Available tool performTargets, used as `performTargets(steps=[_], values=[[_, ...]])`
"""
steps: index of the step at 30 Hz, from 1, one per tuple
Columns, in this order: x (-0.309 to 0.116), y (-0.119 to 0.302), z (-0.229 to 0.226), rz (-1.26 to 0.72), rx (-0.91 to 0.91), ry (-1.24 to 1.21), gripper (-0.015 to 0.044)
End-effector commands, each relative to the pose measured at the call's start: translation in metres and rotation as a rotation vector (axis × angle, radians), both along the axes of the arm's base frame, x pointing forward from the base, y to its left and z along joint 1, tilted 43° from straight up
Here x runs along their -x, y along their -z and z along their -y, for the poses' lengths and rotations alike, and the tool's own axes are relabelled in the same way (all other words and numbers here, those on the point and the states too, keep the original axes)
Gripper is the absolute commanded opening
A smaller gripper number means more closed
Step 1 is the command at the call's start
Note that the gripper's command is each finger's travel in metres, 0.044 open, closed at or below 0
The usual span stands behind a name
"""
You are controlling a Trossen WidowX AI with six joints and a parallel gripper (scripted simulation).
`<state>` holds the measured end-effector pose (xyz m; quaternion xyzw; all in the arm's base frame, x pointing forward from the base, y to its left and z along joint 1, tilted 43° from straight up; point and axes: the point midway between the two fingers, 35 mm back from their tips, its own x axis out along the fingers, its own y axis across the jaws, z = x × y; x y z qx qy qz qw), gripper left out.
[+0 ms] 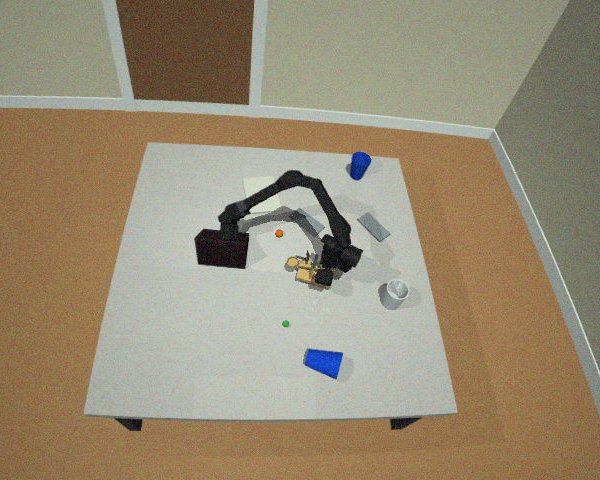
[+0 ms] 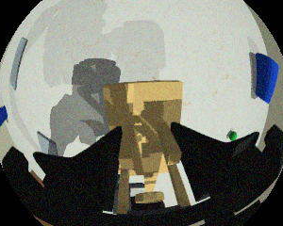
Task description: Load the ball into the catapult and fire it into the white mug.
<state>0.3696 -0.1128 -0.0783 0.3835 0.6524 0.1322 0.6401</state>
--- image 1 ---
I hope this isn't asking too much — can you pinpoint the white cup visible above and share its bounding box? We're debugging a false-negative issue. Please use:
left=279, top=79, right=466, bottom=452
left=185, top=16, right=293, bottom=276
left=381, top=279, right=409, bottom=310

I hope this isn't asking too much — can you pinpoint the blue cup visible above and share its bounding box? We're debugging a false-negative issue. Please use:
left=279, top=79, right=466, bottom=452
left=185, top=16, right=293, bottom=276
left=351, top=152, right=371, bottom=180
left=305, top=349, right=343, bottom=380

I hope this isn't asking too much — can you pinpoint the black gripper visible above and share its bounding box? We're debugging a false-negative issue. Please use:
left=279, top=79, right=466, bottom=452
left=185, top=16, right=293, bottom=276
left=315, top=250, right=339, bottom=286

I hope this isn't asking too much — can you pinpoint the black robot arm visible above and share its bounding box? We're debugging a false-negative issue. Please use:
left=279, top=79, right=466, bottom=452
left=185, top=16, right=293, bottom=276
left=218, top=170, right=363, bottom=273

